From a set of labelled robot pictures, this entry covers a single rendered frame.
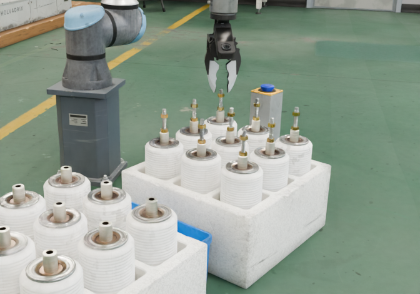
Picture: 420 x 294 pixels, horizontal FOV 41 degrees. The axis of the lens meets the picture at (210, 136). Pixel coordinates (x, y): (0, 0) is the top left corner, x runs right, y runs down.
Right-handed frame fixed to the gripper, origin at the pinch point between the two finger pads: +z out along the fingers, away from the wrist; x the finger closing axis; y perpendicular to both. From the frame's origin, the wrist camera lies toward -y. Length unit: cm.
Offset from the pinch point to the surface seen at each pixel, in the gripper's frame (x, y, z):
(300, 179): -16.7, -24.5, 16.8
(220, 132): 0.4, -4.0, 11.5
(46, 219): 40, -54, 10
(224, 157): 2.1, -20.3, 12.2
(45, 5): 90, 316, 17
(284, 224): -10.8, -32.9, 24.5
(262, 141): -9.2, -12.4, 11.2
